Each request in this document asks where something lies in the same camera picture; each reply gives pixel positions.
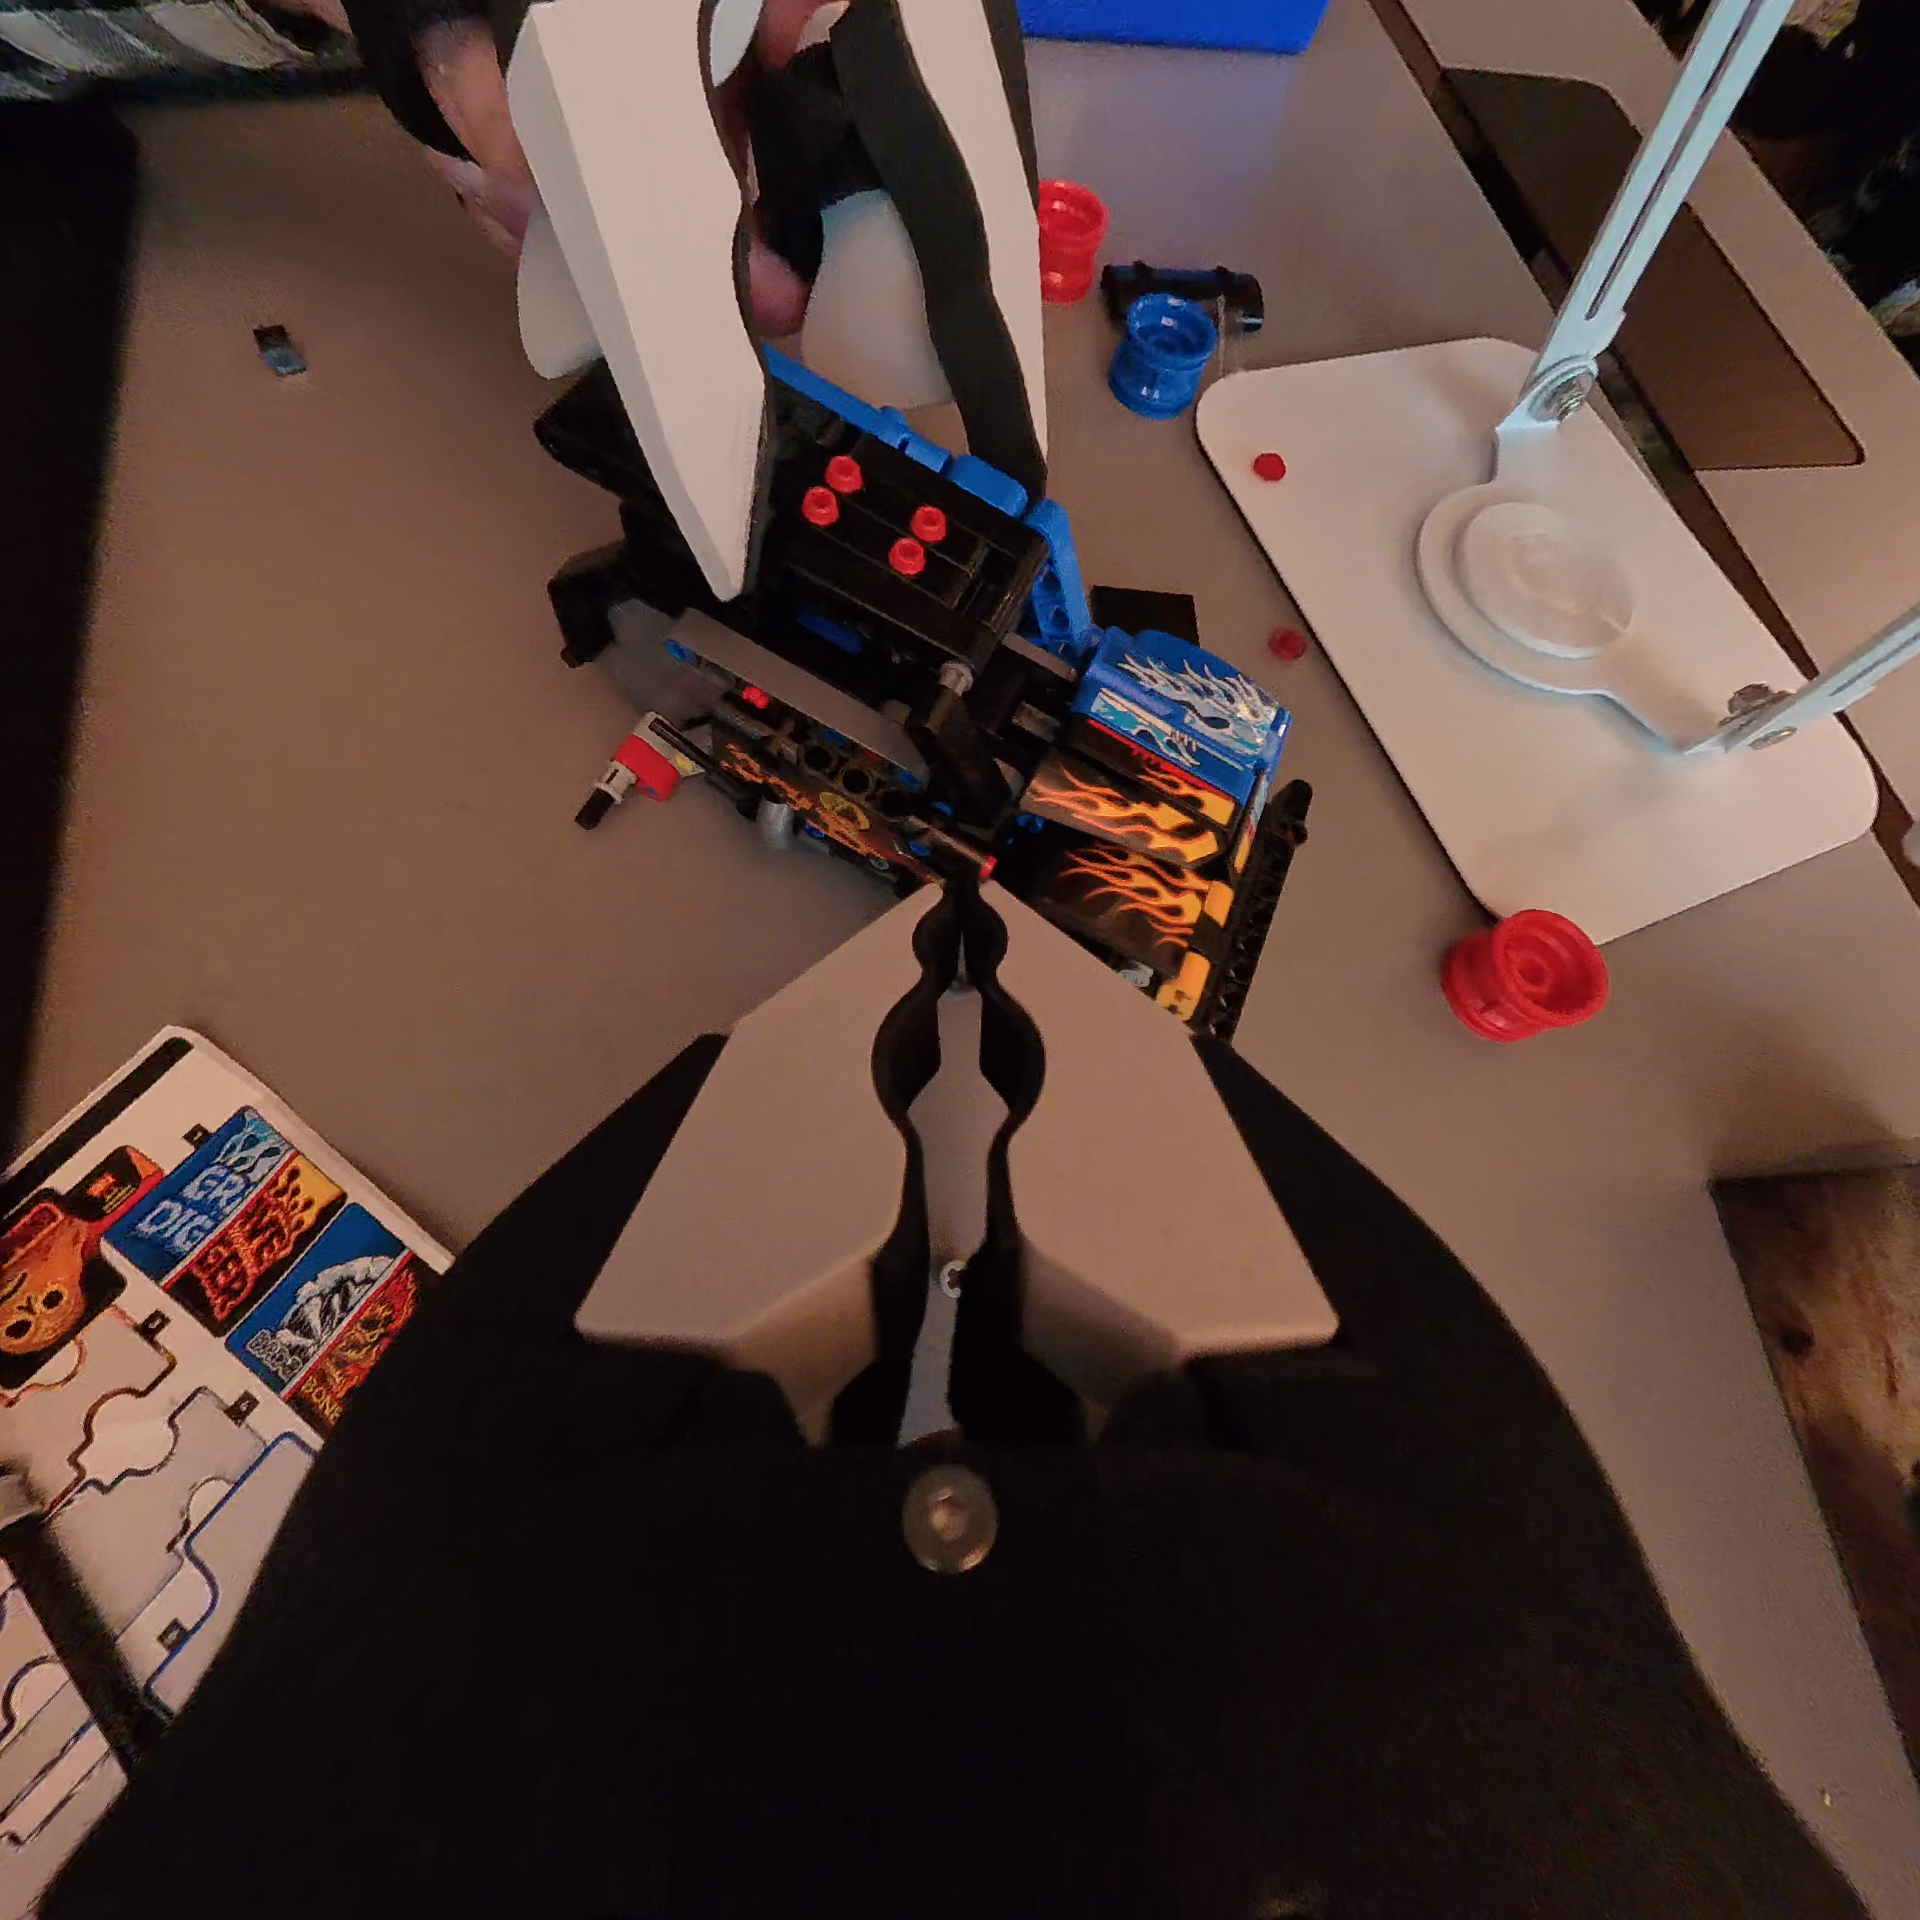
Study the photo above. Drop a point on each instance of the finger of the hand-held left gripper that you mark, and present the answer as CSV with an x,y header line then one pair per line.
x,y
630,226
991,150

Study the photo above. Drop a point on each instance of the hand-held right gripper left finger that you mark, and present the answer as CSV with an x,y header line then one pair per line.
x,y
751,1200

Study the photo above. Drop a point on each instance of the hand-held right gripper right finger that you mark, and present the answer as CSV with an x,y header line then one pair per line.
x,y
1154,1200

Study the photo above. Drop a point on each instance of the black blue brick truck model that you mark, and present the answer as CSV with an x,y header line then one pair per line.
x,y
901,676

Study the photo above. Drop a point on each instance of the long black axle grey end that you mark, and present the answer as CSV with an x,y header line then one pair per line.
x,y
77,1628

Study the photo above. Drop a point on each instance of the person's left forearm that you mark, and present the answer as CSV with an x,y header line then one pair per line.
x,y
149,37

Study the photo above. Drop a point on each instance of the red wheel hub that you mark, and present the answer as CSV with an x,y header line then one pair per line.
x,y
1067,242
1523,975

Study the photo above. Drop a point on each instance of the blue bin with tag label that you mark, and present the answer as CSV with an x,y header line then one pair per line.
x,y
1170,19

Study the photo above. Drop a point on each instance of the black connector block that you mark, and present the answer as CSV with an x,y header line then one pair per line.
x,y
1185,284

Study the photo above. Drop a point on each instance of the blue wheel hub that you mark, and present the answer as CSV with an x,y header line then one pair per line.
x,y
1162,354

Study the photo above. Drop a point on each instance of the small black tile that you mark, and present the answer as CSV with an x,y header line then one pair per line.
x,y
282,351

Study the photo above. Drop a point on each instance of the sticker sheet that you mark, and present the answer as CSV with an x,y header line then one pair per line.
x,y
181,1349

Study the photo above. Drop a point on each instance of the black dotted mat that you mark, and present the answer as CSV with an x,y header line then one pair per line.
x,y
61,599

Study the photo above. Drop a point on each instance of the monster truck set box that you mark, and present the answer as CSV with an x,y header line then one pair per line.
x,y
1846,1349

